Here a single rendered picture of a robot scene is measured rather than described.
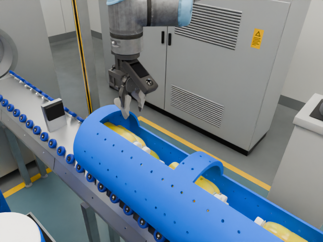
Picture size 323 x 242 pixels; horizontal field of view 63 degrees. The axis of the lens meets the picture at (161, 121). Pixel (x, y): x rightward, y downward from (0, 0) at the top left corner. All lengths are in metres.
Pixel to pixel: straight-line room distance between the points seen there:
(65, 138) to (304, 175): 1.22
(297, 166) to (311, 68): 2.16
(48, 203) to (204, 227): 1.80
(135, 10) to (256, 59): 1.68
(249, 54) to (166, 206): 1.75
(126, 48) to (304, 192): 1.21
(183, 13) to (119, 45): 0.18
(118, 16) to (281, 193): 1.30
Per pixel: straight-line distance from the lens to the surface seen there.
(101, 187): 1.06
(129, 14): 0.70
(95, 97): 1.71
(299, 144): 1.43
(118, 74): 0.78
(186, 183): 0.72
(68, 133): 1.42
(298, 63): 3.55
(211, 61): 2.48
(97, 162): 0.90
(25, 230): 0.93
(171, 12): 0.71
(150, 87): 0.72
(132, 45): 0.72
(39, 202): 2.40
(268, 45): 2.22
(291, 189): 1.61
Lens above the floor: 1.75
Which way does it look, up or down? 35 degrees down
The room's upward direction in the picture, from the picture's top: 2 degrees clockwise
